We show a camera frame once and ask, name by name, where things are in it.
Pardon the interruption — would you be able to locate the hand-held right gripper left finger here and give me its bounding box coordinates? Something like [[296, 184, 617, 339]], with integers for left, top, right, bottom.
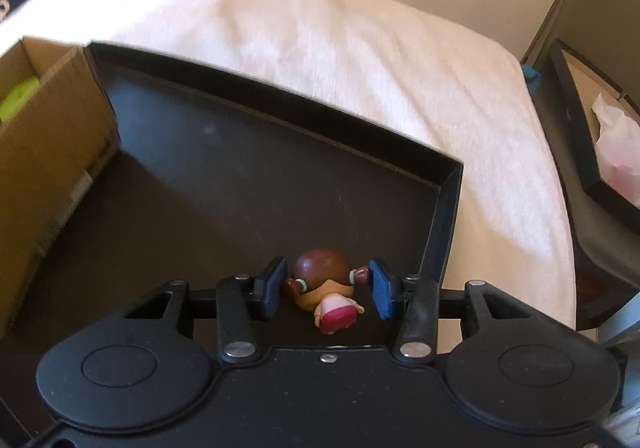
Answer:
[[122, 255, 289, 365]]

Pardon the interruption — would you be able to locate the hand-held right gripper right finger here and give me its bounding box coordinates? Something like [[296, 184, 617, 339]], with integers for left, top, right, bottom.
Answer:
[[368, 258, 546, 365]]

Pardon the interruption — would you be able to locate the brown-haired doll figurine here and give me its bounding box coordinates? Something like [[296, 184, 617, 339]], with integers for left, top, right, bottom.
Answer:
[[282, 249, 373, 335]]

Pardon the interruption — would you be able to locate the black tray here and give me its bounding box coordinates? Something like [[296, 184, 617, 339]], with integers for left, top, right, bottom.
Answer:
[[0, 42, 463, 448]]

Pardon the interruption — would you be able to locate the cardboard box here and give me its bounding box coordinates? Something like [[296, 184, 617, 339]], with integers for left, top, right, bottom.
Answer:
[[0, 35, 121, 339]]

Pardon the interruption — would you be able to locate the black storage box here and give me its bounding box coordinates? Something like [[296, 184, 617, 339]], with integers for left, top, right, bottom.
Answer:
[[550, 39, 640, 209]]

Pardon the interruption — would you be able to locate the pink-white plastic bag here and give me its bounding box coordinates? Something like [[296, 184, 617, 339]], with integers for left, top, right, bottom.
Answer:
[[591, 93, 640, 206]]

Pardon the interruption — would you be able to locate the yellow-green object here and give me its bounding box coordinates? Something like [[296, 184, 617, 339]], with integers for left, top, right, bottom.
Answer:
[[0, 77, 41, 124]]

